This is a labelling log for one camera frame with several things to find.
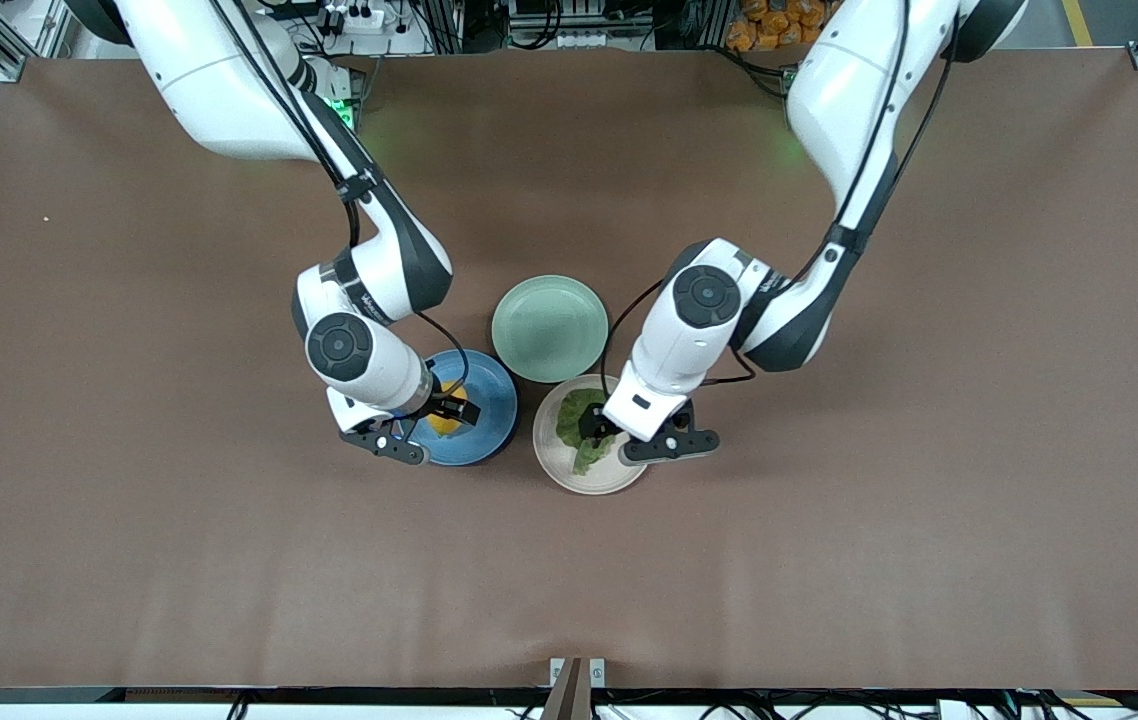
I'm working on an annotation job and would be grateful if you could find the green plate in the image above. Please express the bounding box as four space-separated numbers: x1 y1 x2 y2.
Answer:
491 275 610 384

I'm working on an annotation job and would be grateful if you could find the white power strip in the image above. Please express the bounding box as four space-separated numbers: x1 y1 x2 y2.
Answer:
322 3 387 33

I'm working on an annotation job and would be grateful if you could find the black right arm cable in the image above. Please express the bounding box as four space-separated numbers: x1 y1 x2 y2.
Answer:
209 0 475 401

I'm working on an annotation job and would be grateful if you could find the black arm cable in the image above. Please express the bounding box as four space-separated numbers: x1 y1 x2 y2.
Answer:
600 0 962 401
209 0 475 401

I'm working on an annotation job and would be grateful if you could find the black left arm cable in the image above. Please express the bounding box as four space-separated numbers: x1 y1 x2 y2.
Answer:
600 0 962 401

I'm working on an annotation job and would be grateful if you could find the orange snack bag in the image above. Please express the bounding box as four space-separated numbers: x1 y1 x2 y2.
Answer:
726 0 845 51

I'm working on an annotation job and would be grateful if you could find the green lettuce leaf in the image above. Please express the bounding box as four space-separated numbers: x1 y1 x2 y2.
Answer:
555 389 620 476

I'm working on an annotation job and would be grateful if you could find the metal table edge bracket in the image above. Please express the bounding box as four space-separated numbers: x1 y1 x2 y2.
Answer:
549 657 607 720

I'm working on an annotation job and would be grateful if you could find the grey arm base box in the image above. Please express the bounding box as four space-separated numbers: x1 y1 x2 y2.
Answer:
314 62 367 133

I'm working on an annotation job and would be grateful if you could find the blue plate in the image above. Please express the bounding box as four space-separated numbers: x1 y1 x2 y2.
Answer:
407 349 519 467

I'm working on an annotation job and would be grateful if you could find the beige plate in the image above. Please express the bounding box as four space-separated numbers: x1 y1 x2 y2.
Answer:
532 374 652 496

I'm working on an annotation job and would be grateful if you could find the yellow lemon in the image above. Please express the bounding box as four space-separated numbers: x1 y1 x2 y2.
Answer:
428 384 476 437

